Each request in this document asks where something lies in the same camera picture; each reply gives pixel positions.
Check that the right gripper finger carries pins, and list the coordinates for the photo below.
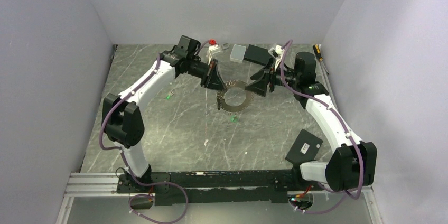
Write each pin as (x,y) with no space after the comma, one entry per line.
(265,69)
(258,87)

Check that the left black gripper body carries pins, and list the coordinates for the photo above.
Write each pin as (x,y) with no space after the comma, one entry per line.
(198,68)

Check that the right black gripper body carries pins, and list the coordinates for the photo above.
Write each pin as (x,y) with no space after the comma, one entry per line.
(275,76)

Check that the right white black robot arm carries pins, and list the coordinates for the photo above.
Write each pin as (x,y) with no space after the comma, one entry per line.
(353,161)

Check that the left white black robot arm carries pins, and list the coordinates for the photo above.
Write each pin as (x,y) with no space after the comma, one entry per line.
(122,120)

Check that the black flat rectangular box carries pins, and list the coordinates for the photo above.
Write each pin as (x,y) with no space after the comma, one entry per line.
(258,55)

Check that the translucent white plastic box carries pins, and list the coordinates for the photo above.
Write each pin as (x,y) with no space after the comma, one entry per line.
(237,53)

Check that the yellow black screwdriver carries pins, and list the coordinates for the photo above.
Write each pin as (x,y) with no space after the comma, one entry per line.
(318,55)

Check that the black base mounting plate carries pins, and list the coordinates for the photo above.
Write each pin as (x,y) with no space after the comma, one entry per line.
(274,186)

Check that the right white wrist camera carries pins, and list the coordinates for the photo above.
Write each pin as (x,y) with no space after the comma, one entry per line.
(276,51)

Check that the aluminium extrusion rail frame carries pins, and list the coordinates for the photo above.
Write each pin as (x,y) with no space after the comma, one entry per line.
(97,185)

